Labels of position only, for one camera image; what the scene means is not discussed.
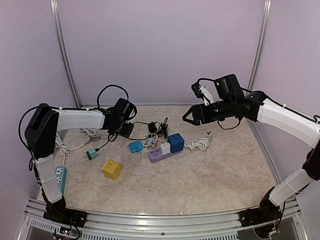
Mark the purple strip white cord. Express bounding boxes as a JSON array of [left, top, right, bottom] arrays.
[[183, 129, 215, 152]]

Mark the black USB cable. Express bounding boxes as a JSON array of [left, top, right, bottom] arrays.
[[94, 117, 171, 153]]

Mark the purple power strip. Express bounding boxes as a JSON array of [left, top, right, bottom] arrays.
[[148, 148, 181, 163]]

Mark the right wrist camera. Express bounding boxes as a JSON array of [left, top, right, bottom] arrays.
[[191, 82, 215, 106]]

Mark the teal power strip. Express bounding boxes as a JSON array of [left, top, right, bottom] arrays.
[[55, 166, 68, 195]]

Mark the white USB charger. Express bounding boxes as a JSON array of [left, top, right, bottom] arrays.
[[160, 142, 171, 155]]

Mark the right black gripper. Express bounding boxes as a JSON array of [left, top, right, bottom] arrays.
[[182, 97, 236, 125]]

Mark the dark blue cube socket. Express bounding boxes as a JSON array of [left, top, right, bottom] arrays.
[[167, 133, 185, 153]]

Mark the yellow cube socket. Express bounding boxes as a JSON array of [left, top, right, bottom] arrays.
[[101, 159, 122, 180]]

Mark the light blue charger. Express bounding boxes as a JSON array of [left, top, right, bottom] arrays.
[[144, 137, 153, 148]]

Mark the white power cord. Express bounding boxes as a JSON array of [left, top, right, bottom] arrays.
[[54, 127, 103, 161]]

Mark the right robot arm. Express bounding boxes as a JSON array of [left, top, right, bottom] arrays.
[[182, 74, 320, 227]]

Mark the blue rounded charger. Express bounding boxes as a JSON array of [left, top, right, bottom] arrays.
[[128, 140, 144, 154]]

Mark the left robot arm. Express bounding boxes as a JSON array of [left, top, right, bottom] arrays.
[[18, 97, 138, 227]]

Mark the teal USB charger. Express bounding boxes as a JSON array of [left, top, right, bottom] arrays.
[[85, 149, 98, 161]]

